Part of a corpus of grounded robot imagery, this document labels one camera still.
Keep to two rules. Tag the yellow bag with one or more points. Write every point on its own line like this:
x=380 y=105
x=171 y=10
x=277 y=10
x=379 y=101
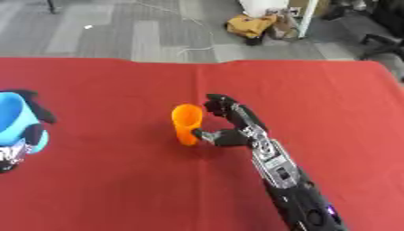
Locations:
x=251 y=25

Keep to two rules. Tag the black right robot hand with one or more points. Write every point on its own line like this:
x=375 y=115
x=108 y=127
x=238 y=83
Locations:
x=237 y=120

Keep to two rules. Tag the black office chair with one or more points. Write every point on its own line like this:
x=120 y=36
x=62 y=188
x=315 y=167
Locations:
x=386 y=33

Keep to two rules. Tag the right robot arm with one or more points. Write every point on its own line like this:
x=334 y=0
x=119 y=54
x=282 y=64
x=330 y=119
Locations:
x=294 y=183

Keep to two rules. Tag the black pole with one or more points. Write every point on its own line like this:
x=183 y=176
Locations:
x=51 y=6

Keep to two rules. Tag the white post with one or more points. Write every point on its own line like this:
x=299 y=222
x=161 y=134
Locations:
x=308 y=18

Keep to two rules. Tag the orange plastic cup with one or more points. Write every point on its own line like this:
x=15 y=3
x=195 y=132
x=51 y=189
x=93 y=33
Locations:
x=187 y=124

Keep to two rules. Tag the blue plastic cup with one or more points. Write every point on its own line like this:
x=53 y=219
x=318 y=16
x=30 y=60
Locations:
x=16 y=120

